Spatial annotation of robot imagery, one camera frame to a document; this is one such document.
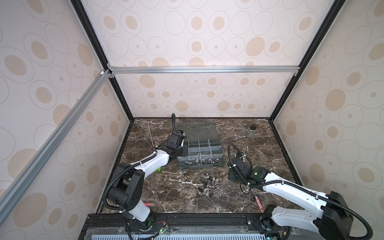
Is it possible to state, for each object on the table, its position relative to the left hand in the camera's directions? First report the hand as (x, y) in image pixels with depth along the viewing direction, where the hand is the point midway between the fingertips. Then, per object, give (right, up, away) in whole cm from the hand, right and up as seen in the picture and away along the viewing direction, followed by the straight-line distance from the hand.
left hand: (188, 145), depth 91 cm
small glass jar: (+43, +7, +13) cm, 45 cm away
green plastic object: (-18, -15, +1) cm, 23 cm away
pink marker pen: (-21, -30, -11) cm, 39 cm away
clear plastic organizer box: (+10, -3, +7) cm, 13 cm away
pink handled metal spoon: (+39, -31, -11) cm, 50 cm away
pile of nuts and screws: (+12, -22, -4) cm, 26 cm away
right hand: (+25, -14, -7) cm, 29 cm away
